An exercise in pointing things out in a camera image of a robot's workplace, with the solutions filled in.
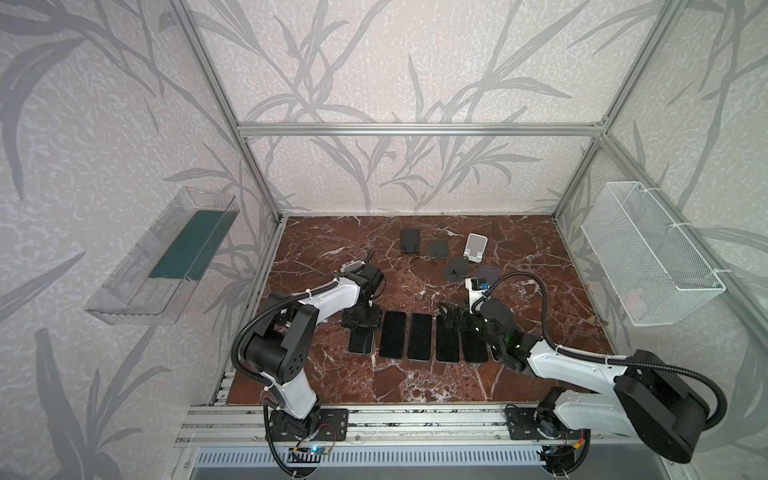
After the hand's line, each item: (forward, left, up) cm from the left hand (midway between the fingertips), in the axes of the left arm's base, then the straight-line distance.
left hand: (371, 316), depth 92 cm
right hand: (+3, -24, +10) cm, 26 cm away
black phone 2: (-7, -7, -1) cm, 9 cm away
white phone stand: (+26, -35, +3) cm, 44 cm away
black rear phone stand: (+29, -12, +2) cm, 31 cm away
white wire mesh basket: (-2, -64, +34) cm, 73 cm away
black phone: (-8, +2, +3) cm, 9 cm away
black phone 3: (-7, -15, +1) cm, 16 cm away
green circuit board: (-34, +10, 0) cm, 35 cm away
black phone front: (-8, -23, +1) cm, 24 cm away
